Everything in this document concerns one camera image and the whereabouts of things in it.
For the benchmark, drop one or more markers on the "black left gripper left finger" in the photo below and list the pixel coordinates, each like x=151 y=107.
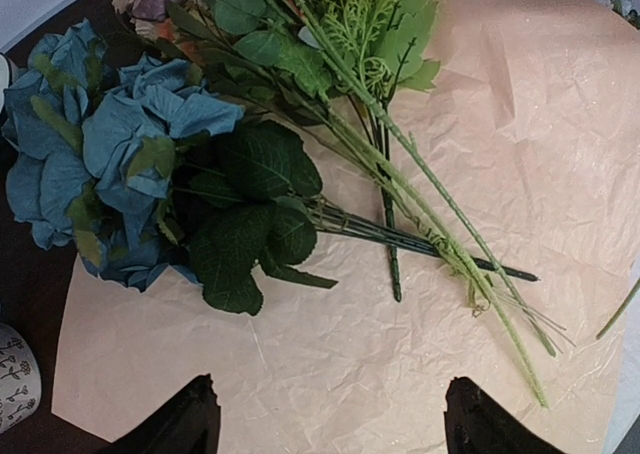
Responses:
x=189 y=422

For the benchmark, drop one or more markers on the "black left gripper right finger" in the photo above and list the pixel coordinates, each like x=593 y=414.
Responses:
x=476 y=423

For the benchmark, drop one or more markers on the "blue hydrangea bunch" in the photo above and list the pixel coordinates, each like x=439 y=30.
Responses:
x=104 y=155

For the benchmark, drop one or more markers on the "peach flower stem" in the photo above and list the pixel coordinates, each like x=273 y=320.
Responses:
x=316 y=78

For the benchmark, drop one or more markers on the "white bowl with dark outside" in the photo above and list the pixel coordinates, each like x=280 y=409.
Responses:
x=8 y=73

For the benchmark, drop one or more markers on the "white hydrangea green leaf bunch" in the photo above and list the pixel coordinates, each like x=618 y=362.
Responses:
x=373 y=47

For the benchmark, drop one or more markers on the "pink flower long stem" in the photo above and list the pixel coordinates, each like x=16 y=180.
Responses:
x=296 y=65

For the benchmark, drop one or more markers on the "stack of pastel paper sheets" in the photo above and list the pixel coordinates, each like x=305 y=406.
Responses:
x=623 y=430

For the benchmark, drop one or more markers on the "patterned mug with yellow inside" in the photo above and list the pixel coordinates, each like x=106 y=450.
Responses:
x=20 y=378

